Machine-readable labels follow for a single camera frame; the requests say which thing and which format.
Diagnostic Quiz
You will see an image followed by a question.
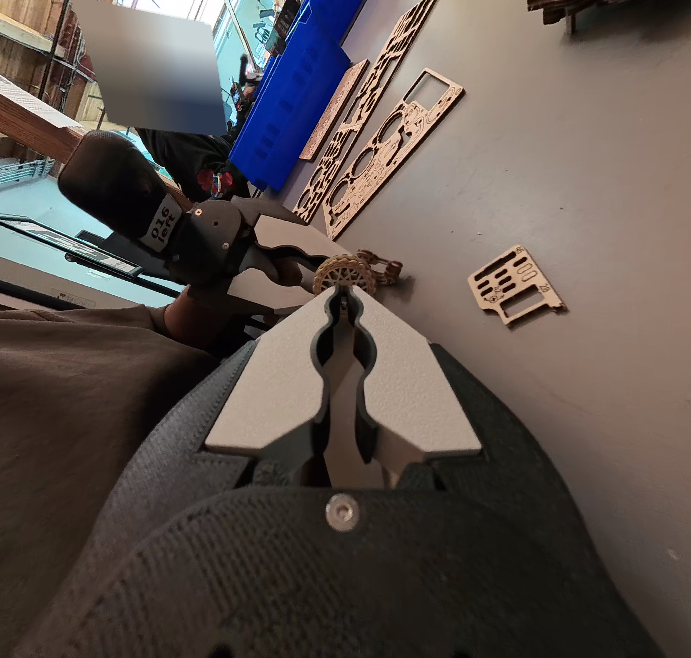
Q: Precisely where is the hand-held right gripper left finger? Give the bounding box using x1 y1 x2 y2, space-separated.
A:
204 285 343 481

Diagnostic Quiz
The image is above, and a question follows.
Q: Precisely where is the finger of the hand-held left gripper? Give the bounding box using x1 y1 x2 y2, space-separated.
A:
253 213 353 264
227 267 319 316

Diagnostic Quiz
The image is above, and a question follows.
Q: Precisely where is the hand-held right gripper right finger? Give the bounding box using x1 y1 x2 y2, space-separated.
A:
345 285 483 487

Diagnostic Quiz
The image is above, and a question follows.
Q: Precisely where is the round wooden spoked wheel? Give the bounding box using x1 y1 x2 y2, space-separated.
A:
313 256 378 297

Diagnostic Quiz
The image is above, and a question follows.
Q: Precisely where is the small wooden linkage assembly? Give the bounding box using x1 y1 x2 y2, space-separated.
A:
356 249 405 286

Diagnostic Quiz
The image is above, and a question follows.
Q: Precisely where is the person's left forearm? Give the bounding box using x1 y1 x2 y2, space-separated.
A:
162 286 260 357

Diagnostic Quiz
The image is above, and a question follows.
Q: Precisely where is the grey desk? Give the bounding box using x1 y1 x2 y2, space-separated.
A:
254 0 691 658

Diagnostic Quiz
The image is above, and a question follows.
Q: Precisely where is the dark engraved wooden sheet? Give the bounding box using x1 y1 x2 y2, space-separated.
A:
298 59 370 161

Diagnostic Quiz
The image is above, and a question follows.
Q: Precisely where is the small slotted wooden sheet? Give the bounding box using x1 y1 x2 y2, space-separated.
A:
468 245 566 327

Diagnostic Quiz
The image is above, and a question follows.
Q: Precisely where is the blue plastic bin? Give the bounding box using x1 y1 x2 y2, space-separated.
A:
229 0 387 192

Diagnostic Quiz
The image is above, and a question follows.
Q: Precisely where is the wooden sheet with round holes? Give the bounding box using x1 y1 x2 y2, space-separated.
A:
323 67 465 240

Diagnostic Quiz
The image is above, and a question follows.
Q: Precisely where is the long lacy wooden sheet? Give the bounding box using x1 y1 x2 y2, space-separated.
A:
292 0 444 224

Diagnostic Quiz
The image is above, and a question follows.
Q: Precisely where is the wooden beam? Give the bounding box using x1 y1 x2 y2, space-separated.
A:
0 89 195 205

